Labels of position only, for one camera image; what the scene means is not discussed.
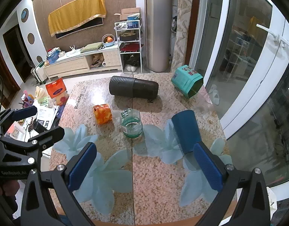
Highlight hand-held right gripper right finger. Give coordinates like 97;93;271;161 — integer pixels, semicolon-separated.
193;142;271;226

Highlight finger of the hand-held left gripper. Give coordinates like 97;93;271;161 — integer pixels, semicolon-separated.
0;105;39;132
0;127;65;165

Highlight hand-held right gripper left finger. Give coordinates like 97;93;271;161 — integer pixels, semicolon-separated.
19;142;98;226

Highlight dark blue cup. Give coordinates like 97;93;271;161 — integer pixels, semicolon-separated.
171;110;204;154

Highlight person's left hand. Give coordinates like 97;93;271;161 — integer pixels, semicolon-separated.
0;180;21;196

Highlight white papers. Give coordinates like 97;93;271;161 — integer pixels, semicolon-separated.
36;107;59;129

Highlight green and white box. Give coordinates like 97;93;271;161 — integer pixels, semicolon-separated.
38;98;56;109

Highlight orange bag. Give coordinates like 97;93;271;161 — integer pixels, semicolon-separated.
45;79;70;106

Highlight white suitcase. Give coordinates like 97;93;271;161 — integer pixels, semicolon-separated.
32;61;46;85

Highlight orange small package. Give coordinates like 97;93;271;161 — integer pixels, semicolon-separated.
93;104;112;125

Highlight blue basket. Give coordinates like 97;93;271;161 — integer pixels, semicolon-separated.
46;49;61;64

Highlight white television cabinet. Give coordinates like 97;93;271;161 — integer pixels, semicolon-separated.
42;45;124;80

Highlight white slippers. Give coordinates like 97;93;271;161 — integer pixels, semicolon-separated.
209;84;221;105

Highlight teal square container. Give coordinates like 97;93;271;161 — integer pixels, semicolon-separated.
171;65;204;99

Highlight black cylindrical flask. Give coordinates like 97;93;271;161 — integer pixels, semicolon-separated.
109;76;159;103

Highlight green cushion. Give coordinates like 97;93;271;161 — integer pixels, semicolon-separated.
80;42;104;53

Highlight black television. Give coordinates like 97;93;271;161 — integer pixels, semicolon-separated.
55;18;104;39

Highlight fruit bowl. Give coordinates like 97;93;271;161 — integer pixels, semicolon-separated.
102;35;117;47

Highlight yellow cloth cover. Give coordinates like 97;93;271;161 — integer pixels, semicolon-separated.
48;0;107;37

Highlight red cloth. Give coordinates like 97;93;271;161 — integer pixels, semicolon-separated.
120;45;139;52

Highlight white shelf rack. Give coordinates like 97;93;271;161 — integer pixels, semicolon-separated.
114;20;144;74

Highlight blue box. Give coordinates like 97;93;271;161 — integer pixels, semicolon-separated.
127;14;141;29

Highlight patterned curtain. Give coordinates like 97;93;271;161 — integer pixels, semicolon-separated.
170;0;199;70

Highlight cardboard box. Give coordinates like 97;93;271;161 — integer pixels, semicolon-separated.
114;8;141;21

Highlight grey cylindrical air conditioner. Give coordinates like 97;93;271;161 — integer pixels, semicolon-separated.
147;0;170;73

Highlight white door handle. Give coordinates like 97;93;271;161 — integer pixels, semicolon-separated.
256;24;289;52

